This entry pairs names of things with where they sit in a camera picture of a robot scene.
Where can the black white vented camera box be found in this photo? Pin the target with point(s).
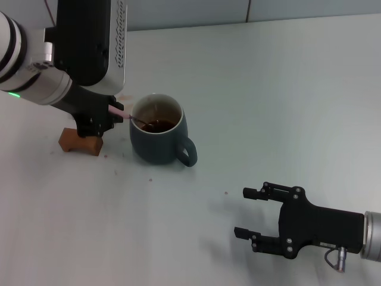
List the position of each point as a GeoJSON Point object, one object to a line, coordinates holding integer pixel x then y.
{"type": "Point", "coordinates": [89, 44]}

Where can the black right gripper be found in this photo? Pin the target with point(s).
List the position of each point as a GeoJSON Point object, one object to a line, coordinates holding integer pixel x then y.
{"type": "Point", "coordinates": [321, 226]}

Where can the brown notched wooden block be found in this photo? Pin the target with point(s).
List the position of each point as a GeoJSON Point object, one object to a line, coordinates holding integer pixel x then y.
{"type": "Point", "coordinates": [68, 143]}

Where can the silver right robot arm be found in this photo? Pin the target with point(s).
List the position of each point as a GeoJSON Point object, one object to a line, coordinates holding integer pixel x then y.
{"type": "Point", "coordinates": [373, 236]}

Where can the dark grey ceramic cup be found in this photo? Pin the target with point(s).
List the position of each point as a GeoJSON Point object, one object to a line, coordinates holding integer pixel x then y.
{"type": "Point", "coordinates": [154, 143]}

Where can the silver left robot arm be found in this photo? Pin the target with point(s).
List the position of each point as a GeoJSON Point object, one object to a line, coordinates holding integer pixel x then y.
{"type": "Point", "coordinates": [32, 74]}

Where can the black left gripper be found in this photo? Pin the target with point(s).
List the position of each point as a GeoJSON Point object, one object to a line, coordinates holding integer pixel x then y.
{"type": "Point", "coordinates": [89, 113]}

